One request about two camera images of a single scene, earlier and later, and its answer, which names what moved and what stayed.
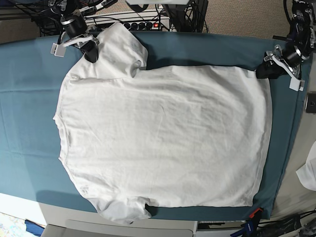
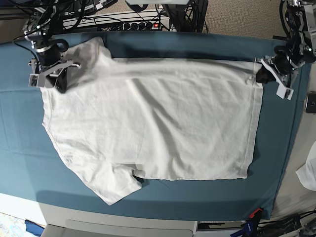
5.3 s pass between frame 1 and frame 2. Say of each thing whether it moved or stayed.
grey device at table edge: stayed
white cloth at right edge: stayed
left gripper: moved
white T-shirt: moved
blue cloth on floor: stayed
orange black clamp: stayed
